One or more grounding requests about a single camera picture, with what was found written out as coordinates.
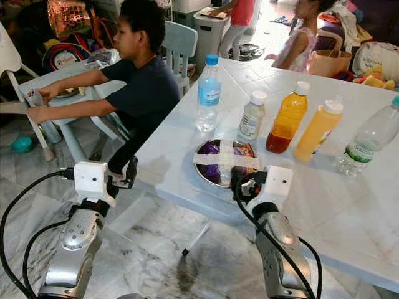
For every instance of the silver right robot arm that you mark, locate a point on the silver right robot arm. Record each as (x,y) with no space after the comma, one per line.
(277,240)

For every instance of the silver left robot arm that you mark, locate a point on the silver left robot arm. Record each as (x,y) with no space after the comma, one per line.
(75,246)

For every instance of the brown snack packet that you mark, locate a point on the brown snack packet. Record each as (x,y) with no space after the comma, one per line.
(244,149)

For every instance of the white tape strip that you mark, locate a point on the white tape strip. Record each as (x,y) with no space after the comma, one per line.
(209,160)
(225,146)

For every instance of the purple snack packet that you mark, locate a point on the purple snack packet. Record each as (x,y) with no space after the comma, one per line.
(209,148)

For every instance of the small clear white cap bottle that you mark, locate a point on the small clear white cap bottle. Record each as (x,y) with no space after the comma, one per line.
(251,118)

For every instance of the small pale blue table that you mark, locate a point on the small pale blue table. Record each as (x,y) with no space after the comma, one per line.
(72,143)

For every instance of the amber orange drink bottle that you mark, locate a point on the amber orange drink bottle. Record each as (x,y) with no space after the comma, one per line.
(287,118)

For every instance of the boy in navy shirt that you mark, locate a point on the boy in navy shirt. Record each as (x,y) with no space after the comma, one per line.
(146,93)

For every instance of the blue cap water bottle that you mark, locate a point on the blue cap water bottle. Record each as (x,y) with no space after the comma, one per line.
(208,93)

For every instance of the yellow juice bottle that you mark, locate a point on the yellow juice bottle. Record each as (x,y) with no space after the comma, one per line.
(318,131)

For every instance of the plate with food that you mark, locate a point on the plate with food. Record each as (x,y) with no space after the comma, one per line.
(67,93)

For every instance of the large white plastic table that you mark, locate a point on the large white plastic table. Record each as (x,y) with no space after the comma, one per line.
(336,205)

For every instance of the small green bowl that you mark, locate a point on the small green bowl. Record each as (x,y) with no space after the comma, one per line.
(22,144)

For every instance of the small patterned cup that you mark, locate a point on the small patterned cup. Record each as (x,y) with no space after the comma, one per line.
(35,97)

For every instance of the red and blue backpack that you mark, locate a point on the red and blue backpack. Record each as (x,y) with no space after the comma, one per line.
(65,56)

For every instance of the clear green label bottle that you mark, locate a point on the clear green label bottle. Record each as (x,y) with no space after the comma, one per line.
(365,146)

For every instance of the pale blue plastic chair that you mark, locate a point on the pale blue plastic chair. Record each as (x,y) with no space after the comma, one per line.
(181,43)

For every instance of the girl in pink dress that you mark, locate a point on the girl in pink dress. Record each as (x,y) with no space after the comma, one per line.
(296,50)

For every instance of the white trash bin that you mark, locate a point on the white trash bin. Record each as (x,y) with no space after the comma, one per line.
(209,37)

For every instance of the tan woven bag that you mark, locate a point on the tan woven bag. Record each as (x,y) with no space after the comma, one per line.
(330,62)

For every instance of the person in pink shirt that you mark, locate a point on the person in pink shirt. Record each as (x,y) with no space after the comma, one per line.
(242,12)

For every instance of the beige baby high chair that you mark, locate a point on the beige baby high chair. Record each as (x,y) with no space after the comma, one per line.
(9,59)

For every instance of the yellow plush toy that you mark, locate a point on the yellow plush toy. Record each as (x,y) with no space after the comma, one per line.
(374,81)

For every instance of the white cloth bag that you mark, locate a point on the white cloth bag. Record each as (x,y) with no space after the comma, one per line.
(377,59)

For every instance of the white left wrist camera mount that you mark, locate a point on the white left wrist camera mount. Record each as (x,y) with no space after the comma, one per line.
(90,180)

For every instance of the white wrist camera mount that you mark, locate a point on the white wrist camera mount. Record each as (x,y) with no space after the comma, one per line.
(90,180)
(277,184)

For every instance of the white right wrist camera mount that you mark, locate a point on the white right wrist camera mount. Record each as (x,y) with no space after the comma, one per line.
(277,184)

